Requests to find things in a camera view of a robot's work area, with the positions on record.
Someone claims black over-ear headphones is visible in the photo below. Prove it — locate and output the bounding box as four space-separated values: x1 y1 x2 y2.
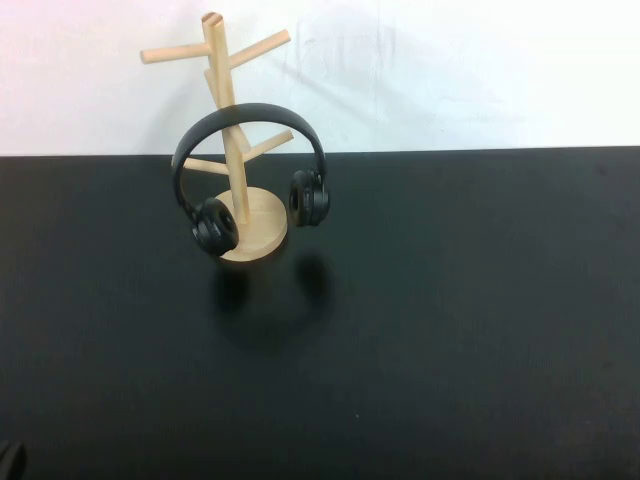
169 102 332 259

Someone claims wooden tree headphone stand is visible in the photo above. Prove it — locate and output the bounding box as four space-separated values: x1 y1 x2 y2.
139 13 291 264

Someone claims looped black arm cable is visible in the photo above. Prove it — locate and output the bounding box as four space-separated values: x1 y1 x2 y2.
0 441 27 480

